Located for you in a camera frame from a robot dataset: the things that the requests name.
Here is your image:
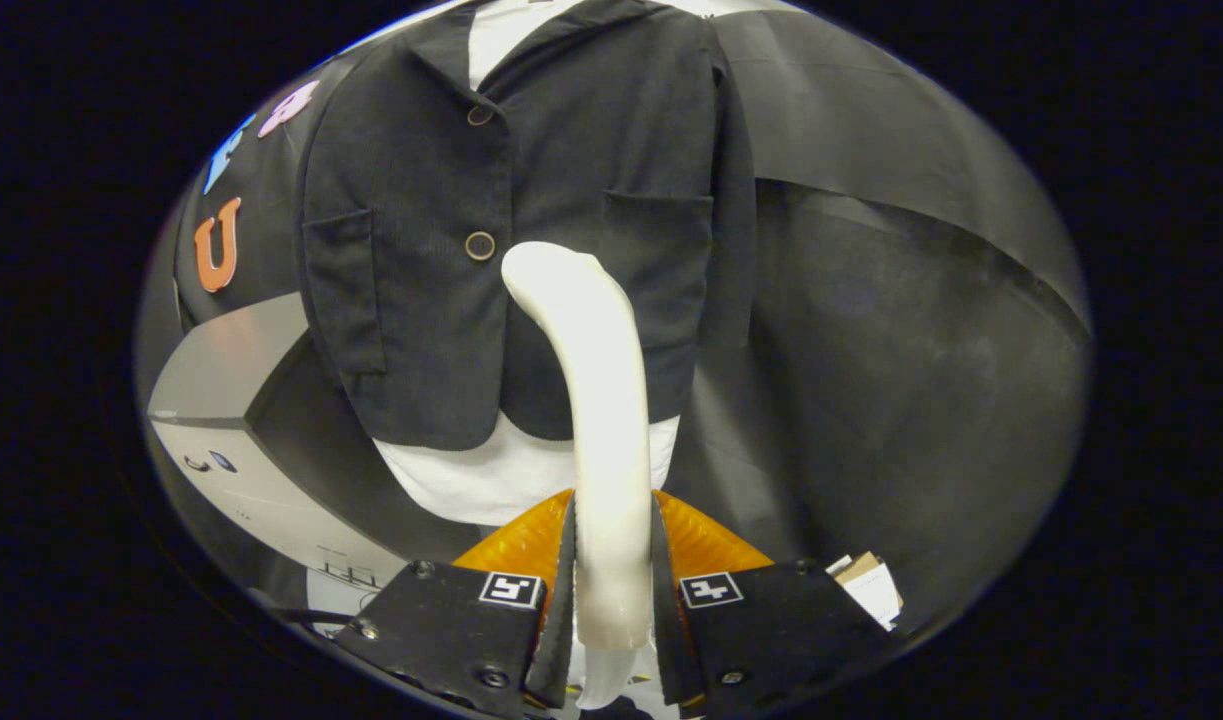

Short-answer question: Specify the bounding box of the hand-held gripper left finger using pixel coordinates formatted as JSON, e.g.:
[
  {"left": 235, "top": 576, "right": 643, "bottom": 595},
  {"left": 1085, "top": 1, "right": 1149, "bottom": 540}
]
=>
[{"left": 331, "top": 488, "right": 577, "bottom": 719}]

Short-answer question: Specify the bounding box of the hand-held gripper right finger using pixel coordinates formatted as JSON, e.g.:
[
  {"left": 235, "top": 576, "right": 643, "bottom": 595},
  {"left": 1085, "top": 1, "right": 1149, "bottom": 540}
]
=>
[{"left": 651, "top": 490, "right": 882, "bottom": 719}]

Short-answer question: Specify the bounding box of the white garment steamer head with hose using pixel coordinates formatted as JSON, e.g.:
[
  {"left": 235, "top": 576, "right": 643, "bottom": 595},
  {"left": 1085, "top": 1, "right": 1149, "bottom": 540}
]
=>
[{"left": 501, "top": 242, "right": 657, "bottom": 711}]

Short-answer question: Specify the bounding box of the black blazer jacket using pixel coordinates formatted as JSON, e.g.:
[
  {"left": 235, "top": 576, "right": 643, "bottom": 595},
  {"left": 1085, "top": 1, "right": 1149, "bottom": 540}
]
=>
[{"left": 296, "top": 0, "right": 759, "bottom": 453}]

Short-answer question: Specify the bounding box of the white mannequin torso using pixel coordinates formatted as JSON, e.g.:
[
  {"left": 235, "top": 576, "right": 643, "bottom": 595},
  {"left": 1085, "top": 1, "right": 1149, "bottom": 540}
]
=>
[{"left": 371, "top": 0, "right": 682, "bottom": 528}]

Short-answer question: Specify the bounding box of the cardboard and paper stack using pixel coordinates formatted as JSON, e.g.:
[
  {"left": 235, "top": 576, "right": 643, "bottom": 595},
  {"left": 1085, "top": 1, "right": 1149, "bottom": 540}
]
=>
[{"left": 826, "top": 550, "right": 904, "bottom": 631}]

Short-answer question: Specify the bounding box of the black backdrop cloth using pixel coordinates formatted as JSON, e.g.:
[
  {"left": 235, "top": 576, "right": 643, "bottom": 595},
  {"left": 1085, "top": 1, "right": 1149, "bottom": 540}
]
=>
[{"left": 136, "top": 0, "right": 1092, "bottom": 621}]

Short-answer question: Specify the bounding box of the grey cabinet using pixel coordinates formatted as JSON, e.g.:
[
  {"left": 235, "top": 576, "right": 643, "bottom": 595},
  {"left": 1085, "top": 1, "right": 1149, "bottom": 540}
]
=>
[{"left": 146, "top": 292, "right": 472, "bottom": 641}]

